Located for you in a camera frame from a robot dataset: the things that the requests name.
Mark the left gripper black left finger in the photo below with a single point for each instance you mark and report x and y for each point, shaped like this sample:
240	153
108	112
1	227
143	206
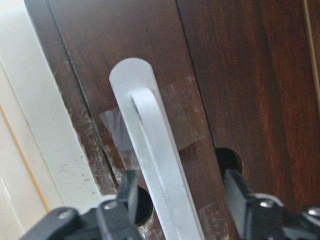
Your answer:
116	218

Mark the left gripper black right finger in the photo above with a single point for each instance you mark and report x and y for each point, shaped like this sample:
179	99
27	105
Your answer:
256	216

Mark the white plastic drawer handle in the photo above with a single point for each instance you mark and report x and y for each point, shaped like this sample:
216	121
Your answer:
138	97

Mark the dark wooden drawer cabinet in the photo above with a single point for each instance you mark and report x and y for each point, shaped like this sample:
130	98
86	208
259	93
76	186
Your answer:
239	79

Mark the white panel beside cabinet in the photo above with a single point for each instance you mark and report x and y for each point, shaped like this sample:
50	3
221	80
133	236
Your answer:
39	97

